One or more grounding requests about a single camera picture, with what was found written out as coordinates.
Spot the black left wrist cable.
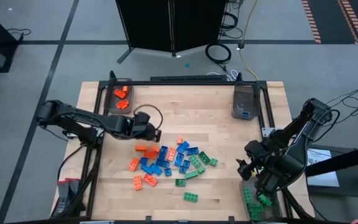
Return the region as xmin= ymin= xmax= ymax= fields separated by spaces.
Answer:
xmin=133 ymin=103 xmax=165 ymax=132

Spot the black cable bundle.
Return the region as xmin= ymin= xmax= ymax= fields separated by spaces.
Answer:
xmin=324 ymin=86 xmax=358 ymax=125
xmin=221 ymin=0 xmax=244 ymax=40

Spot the grey tool with red tip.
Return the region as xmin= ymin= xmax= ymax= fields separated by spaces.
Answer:
xmin=66 ymin=177 xmax=86 ymax=215
xmin=54 ymin=180 xmax=70 ymax=216

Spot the black coiled floor cable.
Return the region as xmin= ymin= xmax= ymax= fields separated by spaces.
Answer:
xmin=204 ymin=43 xmax=232 ymax=65

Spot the group of blue bricks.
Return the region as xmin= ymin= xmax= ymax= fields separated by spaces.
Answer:
xmin=50 ymin=70 xmax=315 ymax=224

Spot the yellow power cable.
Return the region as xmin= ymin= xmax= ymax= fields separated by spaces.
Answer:
xmin=239 ymin=0 xmax=260 ymax=81

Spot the translucent grey plastic bin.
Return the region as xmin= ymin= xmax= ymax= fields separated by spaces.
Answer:
xmin=239 ymin=179 xmax=284 ymax=223
xmin=231 ymin=83 xmax=260 ymax=121
xmin=103 ymin=78 xmax=135 ymax=115

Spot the black metal stand frame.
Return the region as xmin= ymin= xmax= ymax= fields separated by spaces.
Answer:
xmin=305 ymin=142 xmax=358 ymax=224

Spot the black folding screen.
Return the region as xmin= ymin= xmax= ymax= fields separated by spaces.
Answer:
xmin=116 ymin=0 xmax=228 ymax=65

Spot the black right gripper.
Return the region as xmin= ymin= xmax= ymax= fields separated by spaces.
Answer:
xmin=236 ymin=140 xmax=273 ymax=183

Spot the black flat bar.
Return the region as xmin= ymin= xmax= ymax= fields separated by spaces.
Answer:
xmin=150 ymin=74 xmax=228 ymax=83

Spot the white cable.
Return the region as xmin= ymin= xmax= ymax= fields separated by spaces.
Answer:
xmin=206 ymin=70 xmax=239 ymax=82

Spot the thin black floor cable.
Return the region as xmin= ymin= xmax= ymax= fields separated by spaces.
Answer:
xmin=6 ymin=27 xmax=32 ymax=43

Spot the white paper sheet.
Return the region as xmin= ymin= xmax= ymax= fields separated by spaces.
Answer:
xmin=306 ymin=148 xmax=341 ymax=188

